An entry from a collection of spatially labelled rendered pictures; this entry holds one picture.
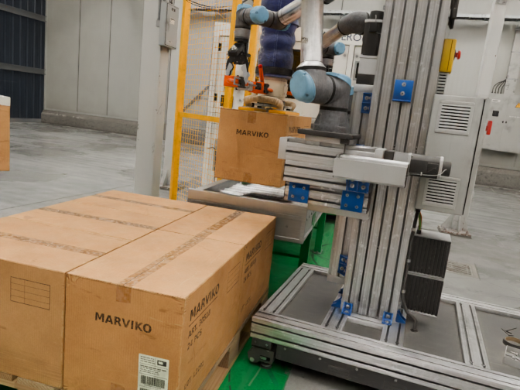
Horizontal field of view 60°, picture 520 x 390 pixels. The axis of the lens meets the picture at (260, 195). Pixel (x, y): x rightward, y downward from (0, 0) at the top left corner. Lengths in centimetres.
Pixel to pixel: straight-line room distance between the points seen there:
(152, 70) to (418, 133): 213
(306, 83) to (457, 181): 72
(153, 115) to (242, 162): 114
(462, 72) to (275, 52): 879
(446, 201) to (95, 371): 144
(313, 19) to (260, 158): 94
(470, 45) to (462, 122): 943
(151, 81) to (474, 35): 888
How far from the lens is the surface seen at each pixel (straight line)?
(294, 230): 250
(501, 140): 1102
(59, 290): 156
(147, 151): 354
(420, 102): 201
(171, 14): 353
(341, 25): 259
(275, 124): 249
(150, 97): 351
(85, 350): 159
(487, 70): 534
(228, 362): 202
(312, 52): 182
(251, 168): 254
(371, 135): 202
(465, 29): 1141
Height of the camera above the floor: 109
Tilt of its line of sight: 11 degrees down
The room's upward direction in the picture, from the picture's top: 6 degrees clockwise
